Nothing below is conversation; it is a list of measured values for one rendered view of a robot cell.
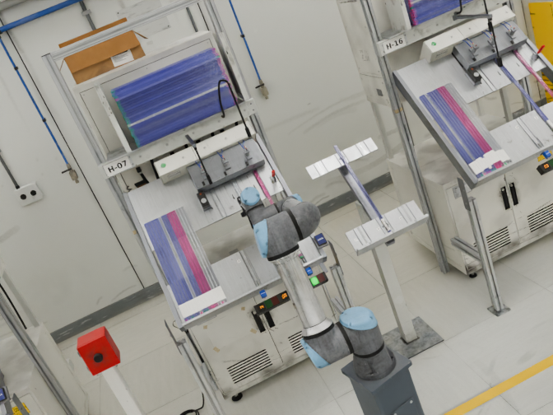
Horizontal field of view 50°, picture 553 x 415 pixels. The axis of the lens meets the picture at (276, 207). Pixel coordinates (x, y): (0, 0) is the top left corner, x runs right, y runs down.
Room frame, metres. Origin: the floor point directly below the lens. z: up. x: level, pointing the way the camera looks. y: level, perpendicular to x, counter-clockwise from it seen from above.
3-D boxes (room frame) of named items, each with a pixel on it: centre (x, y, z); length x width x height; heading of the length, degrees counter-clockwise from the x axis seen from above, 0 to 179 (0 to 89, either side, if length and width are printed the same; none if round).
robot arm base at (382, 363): (1.69, -0.11, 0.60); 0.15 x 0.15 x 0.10
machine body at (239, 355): (2.84, 0.32, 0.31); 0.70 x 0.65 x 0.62; 98
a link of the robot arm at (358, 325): (1.69, -0.11, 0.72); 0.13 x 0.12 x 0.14; 97
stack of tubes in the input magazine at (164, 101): (2.73, 0.24, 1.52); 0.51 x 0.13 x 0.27; 98
